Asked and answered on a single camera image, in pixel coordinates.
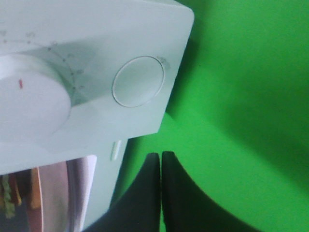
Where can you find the round microwave door button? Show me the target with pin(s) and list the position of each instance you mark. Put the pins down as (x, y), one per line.
(138, 81)

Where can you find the burger with lettuce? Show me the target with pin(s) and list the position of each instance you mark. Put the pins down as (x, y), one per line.
(17, 186)

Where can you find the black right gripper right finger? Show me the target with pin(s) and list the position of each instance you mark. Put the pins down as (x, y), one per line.
(186, 208)

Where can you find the pink plate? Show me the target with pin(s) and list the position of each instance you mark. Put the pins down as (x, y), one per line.
(54, 197)

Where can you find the white microwave knob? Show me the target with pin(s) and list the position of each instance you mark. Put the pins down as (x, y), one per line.
(34, 102)

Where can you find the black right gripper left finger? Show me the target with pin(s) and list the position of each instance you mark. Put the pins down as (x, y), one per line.
(138, 210)

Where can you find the white microwave oven body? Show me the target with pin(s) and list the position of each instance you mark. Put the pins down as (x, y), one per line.
(87, 42)

